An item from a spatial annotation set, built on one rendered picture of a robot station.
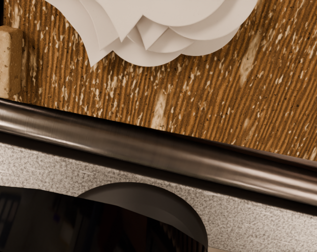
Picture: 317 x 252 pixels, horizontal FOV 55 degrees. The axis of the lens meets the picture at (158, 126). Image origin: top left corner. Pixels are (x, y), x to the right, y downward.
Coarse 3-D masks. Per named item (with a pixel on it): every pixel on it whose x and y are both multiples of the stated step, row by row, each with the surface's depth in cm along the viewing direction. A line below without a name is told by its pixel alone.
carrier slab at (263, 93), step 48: (288, 0) 26; (48, 48) 27; (240, 48) 27; (288, 48) 27; (48, 96) 29; (96, 96) 29; (144, 96) 29; (192, 96) 29; (240, 96) 29; (288, 96) 29; (240, 144) 31; (288, 144) 31
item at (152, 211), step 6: (114, 204) 7; (120, 204) 7; (126, 204) 7; (132, 204) 7; (138, 204) 7; (144, 204) 7; (132, 210) 7; (138, 210) 7; (144, 210) 7; (150, 210) 7; (156, 210) 7; (162, 210) 7; (150, 216) 7; (156, 216) 7; (162, 216) 7; (168, 216) 7; (174, 216) 8; (168, 222) 7; (174, 222) 7; (180, 222) 8; (180, 228) 8; (186, 228) 8
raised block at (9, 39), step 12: (0, 36) 24; (12, 36) 25; (0, 48) 25; (12, 48) 25; (0, 60) 25; (12, 60) 26; (0, 72) 25; (12, 72) 26; (0, 84) 26; (12, 84) 27; (0, 96) 26
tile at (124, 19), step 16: (96, 0) 21; (112, 0) 20; (128, 0) 20; (144, 0) 20; (160, 0) 20; (176, 0) 20; (192, 0) 20; (208, 0) 20; (112, 16) 21; (128, 16) 21; (160, 16) 21; (176, 16) 21; (192, 16) 21; (128, 32) 21
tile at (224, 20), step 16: (224, 0) 22; (240, 0) 21; (256, 0) 21; (144, 16) 22; (208, 16) 22; (224, 16) 22; (240, 16) 22; (144, 32) 22; (160, 32) 22; (176, 32) 22; (192, 32) 22; (208, 32) 22; (224, 32) 22
